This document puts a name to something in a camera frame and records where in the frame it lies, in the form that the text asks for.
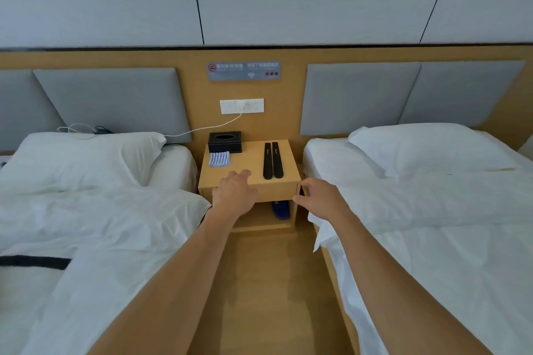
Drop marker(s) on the long black shoe spoon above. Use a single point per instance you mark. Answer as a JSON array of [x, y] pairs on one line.
[[267, 163], [277, 163]]

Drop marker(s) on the white charger plug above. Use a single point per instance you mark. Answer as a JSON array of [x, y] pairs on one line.
[[247, 106]]

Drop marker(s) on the white switch socket panel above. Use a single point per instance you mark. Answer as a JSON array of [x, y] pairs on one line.
[[229, 106]]

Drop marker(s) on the wooden headboard panel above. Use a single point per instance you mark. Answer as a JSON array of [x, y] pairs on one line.
[[275, 126]]

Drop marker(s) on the dark blue bundle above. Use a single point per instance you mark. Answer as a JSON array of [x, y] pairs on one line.
[[281, 210]]

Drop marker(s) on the person's left forearm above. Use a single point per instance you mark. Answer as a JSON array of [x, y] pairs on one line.
[[166, 292]]

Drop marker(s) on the person's right hand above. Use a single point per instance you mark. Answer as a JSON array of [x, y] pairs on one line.
[[327, 201]]

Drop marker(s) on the blue white striped cloth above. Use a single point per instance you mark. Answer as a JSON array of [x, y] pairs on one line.
[[219, 159]]

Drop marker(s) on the black leather tissue box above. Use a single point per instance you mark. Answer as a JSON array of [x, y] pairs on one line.
[[225, 144]]

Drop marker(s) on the person's right forearm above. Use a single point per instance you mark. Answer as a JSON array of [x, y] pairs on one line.
[[395, 292]]

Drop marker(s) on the black white bag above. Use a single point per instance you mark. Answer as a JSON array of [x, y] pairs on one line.
[[33, 262]]

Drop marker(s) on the person's left hand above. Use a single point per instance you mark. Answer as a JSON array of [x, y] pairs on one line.
[[235, 196]]

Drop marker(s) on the wooden nightstand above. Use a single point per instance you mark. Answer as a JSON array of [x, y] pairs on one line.
[[250, 159]]

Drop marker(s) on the grey wall sign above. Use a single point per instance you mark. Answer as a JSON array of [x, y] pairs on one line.
[[245, 71]]

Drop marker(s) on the white bed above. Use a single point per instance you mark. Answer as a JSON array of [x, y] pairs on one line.
[[437, 242], [104, 221]]

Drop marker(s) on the black charging device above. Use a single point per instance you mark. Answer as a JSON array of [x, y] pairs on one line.
[[103, 130]]

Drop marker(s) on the white pillow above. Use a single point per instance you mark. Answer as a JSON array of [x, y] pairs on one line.
[[429, 146], [83, 159]]

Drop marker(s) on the grey headboard cushion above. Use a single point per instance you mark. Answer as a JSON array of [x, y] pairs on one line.
[[462, 92], [354, 97], [21, 109], [116, 101]]

